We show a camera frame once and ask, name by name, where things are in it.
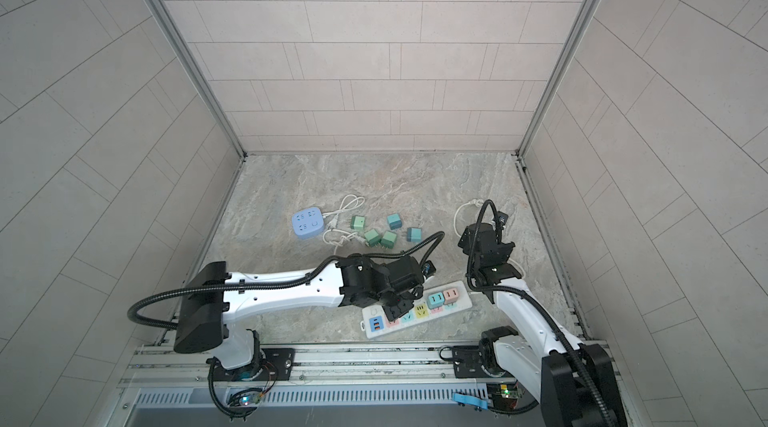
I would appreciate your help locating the green adapter lower left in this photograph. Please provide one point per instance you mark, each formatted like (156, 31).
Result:
(372, 237)

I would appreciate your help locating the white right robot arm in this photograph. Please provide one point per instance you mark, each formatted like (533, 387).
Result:
(574, 383)

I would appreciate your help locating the white round plug with cable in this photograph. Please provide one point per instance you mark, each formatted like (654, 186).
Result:
(466, 214)

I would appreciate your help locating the blue square power socket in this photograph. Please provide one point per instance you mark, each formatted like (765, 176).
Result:
(308, 223)

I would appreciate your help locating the light teal plug adapter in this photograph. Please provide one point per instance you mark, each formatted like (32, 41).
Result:
(435, 300)

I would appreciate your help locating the green plug adapter upper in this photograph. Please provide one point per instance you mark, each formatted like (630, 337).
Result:
(358, 222)

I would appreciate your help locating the pink plug adapter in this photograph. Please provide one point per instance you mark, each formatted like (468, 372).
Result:
(451, 295)

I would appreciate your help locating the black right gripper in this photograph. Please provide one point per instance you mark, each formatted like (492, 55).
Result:
(468, 246)

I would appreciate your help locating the teal plug adapter upper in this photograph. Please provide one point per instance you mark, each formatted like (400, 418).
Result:
(394, 221)

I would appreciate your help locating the blue connector tag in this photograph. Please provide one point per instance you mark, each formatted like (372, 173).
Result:
(475, 402)

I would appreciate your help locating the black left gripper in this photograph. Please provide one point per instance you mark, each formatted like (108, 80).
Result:
(405, 306)

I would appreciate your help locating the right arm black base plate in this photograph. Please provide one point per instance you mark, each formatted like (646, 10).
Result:
(476, 361)

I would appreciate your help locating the dark teal plug adapter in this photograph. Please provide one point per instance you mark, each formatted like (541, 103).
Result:
(414, 235)

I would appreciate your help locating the white multicolour power strip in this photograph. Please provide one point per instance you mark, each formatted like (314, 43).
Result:
(375, 323)

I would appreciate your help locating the circuit board with wires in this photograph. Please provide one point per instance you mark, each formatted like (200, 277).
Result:
(505, 397)
(246, 399)

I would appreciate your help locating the metal corner wall profile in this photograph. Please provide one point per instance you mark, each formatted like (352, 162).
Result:
(585, 14)
(192, 68)

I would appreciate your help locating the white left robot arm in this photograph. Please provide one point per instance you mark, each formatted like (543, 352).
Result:
(207, 314)

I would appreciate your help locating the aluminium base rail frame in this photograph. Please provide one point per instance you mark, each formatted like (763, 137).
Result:
(323, 375)

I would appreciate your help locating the metal corner wall profile right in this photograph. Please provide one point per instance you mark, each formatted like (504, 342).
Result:
(585, 14)

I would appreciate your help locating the metal corner wall profile left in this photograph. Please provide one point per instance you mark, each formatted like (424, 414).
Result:
(192, 68)

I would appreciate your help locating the right circuit board with wires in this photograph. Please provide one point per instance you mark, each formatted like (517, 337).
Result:
(505, 397)

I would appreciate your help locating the left circuit board with wires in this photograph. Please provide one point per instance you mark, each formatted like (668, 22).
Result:
(246, 399)

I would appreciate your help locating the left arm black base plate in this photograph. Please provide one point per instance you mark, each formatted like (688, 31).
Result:
(274, 364)

